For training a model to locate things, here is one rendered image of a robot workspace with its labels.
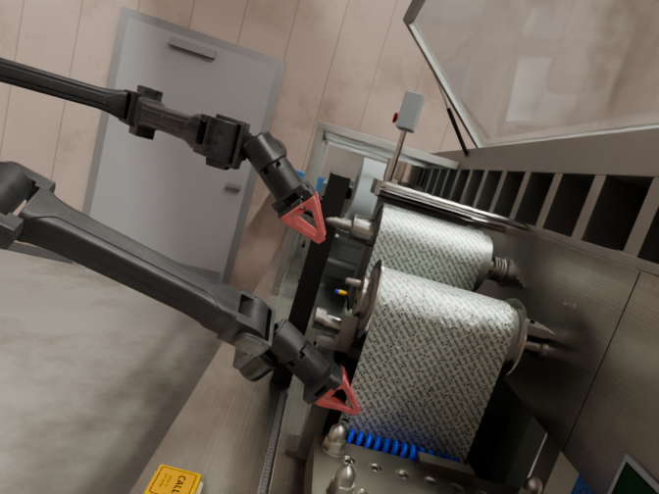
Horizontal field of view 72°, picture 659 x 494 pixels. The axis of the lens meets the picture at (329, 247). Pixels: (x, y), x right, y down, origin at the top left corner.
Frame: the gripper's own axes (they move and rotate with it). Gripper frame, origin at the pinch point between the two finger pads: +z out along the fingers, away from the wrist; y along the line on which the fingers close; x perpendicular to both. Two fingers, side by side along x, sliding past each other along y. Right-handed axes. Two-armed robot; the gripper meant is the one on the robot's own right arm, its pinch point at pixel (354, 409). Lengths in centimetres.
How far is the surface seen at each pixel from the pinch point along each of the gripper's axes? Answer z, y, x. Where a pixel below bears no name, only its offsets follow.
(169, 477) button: -15.5, 9.2, -25.8
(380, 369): -2.5, 0.2, 8.3
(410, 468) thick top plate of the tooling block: 11.0, 6.4, 1.8
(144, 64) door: -195, -311, -29
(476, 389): 11.6, 0.2, 17.7
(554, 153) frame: -1, -30, 63
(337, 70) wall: -88, -343, 85
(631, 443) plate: 18.5, 19.9, 29.4
